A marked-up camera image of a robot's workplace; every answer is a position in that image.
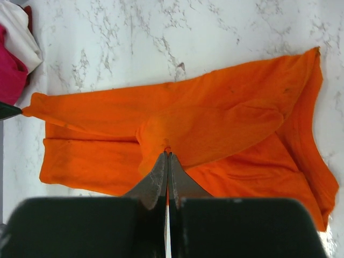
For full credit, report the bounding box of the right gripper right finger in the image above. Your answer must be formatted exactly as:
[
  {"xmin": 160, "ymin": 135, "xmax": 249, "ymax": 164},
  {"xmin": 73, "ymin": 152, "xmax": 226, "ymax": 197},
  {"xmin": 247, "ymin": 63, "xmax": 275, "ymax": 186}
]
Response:
[{"xmin": 168, "ymin": 153, "xmax": 326, "ymax": 257}]

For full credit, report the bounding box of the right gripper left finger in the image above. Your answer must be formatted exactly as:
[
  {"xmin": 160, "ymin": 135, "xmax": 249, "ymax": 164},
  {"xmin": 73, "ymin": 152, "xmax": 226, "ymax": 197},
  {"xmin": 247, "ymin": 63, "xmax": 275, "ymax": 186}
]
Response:
[{"xmin": 1, "ymin": 153, "xmax": 167, "ymax": 257}]

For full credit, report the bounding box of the folded white t shirt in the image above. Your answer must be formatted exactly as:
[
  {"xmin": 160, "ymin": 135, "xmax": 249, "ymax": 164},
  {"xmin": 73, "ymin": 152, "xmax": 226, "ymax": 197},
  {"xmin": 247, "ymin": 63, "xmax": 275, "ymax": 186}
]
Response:
[{"xmin": 1, "ymin": 1, "xmax": 42, "ymax": 73}]

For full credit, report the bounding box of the orange t shirt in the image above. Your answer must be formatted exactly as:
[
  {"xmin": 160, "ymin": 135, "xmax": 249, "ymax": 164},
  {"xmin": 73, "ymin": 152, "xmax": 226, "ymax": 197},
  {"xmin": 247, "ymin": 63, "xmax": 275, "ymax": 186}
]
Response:
[{"xmin": 23, "ymin": 47, "xmax": 339, "ymax": 231}]

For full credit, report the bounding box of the folded magenta t shirt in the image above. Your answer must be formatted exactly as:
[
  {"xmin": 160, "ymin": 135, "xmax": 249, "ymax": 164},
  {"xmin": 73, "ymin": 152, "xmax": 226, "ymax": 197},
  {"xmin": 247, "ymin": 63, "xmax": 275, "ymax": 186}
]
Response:
[{"xmin": 0, "ymin": 25, "xmax": 28, "ymax": 105}]

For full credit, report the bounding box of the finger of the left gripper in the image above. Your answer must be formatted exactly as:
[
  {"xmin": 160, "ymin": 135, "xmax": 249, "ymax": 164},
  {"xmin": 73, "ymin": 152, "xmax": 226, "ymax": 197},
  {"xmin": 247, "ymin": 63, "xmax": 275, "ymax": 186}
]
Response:
[{"xmin": 0, "ymin": 102, "xmax": 23, "ymax": 121}]

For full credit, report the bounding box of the folded dark red t shirt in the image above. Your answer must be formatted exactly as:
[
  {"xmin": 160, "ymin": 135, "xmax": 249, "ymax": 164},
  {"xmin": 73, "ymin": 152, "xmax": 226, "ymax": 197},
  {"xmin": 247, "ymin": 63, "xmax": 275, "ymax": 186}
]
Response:
[{"xmin": 23, "ymin": 5, "xmax": 32, "ymax": 33}]

